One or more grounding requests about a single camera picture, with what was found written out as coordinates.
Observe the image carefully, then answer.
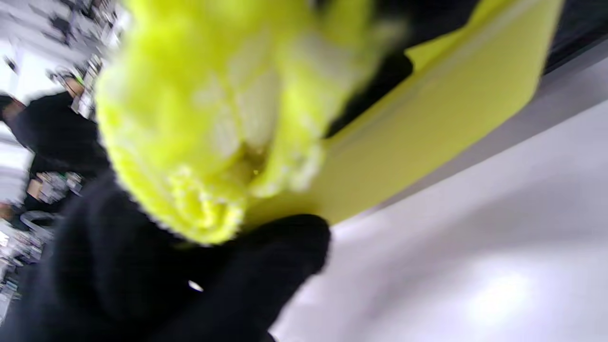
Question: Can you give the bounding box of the black plastic tray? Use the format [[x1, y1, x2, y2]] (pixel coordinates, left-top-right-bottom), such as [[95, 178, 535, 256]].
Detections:
[[541, 0, 608, 76]]

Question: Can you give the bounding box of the yellow plastic food container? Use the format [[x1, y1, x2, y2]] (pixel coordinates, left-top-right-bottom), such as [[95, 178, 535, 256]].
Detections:
[[242, 0, 566, 228]]

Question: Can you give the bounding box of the person's right hand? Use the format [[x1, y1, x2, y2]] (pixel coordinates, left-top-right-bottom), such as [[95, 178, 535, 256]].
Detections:
[[0, 0, 480, 342]]

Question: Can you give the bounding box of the white yellow-edged dish cloth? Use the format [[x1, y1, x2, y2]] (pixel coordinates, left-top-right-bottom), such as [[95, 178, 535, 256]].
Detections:
[[94, 0, 409, 246]]

